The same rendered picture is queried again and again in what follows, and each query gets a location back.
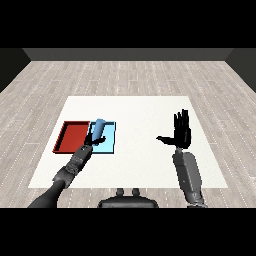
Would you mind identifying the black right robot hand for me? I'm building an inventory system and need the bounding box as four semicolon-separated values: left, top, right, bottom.
156;108;193;150

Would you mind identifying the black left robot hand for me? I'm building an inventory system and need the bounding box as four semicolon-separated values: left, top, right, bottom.
83;132;107;148

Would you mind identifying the small blue can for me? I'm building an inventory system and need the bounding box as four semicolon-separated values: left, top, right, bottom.
91;118;107;142

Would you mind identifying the light blue shallow open box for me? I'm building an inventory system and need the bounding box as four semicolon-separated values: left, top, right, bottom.
85;121;117;155

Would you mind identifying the red shallow open box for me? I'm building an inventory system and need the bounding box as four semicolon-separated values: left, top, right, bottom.
52;120;91;155

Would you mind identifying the dark grey robot body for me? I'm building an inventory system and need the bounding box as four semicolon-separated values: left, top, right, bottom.
97;188;160;209

